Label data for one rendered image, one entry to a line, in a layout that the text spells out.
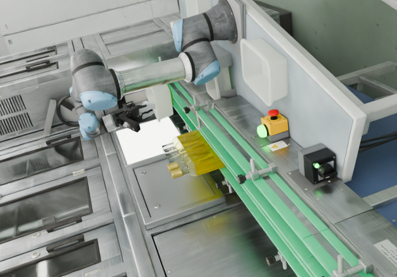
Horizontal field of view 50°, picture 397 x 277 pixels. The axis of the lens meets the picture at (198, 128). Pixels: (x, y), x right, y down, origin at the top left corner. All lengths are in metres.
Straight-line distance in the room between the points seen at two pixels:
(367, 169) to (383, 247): 0.35
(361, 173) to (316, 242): 0.33
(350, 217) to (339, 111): 0.28
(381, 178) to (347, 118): 0.26
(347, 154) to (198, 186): 0.78
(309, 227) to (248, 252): 0.42
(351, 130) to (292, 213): 0.28
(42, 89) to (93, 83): 1.17
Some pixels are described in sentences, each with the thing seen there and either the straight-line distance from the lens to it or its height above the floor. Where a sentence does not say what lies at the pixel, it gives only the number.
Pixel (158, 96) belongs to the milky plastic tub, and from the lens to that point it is 1.83.
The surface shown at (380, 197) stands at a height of 0.71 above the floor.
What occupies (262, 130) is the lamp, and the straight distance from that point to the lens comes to 1.50.
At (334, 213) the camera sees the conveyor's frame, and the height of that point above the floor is 0.85.
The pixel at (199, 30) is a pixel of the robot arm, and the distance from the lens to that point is 1.68.
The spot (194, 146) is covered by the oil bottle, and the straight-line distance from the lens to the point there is 1.82.
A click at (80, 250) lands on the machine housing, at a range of 1.80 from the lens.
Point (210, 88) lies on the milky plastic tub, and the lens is 2.08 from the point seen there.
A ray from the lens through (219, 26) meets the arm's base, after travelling 1.70.
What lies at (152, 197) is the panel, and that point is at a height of 1.25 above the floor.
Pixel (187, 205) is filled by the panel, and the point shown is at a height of 1.14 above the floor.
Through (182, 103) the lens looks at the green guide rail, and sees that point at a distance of 2.21.
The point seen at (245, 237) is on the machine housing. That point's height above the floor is 0.99.
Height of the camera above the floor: 1.35
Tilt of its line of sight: 12 degrees down
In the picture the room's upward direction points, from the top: 107 degrees counter-clockwise
